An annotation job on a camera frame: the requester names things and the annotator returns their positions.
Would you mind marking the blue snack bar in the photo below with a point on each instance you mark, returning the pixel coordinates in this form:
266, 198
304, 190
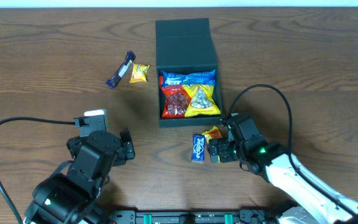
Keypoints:
198, 78

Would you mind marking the black mounting rail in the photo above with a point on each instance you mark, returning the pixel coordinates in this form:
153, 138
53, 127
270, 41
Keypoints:
243, 216

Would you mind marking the dark green box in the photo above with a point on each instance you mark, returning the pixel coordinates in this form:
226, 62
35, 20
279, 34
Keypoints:
185, 46

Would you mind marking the blue eclipse gum pack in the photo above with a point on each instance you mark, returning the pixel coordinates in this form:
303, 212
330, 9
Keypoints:
199, 143

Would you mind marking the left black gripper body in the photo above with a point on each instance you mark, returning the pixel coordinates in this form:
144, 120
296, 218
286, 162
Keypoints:
128, 149

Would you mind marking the red candy bag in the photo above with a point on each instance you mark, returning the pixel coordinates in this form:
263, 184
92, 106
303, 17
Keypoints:
176, 101

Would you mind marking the dark blue candy bar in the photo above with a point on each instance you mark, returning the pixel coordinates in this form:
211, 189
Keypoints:
120, 72

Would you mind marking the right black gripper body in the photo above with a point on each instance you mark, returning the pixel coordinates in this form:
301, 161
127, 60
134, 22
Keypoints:
230, 151

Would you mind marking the yellow orange snack packet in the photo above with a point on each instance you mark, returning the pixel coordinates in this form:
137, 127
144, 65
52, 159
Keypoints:
213, 133

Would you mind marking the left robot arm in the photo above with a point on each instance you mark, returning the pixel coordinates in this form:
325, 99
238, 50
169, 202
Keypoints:
71, 192

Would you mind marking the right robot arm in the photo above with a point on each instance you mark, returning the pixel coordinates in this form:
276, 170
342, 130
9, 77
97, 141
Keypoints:
274, 163

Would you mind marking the large yellow snack bag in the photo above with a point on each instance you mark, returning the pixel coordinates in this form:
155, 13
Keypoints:
201, 100

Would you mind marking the small yellow candy packet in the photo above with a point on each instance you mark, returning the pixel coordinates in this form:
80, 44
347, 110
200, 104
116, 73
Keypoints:
139, 73

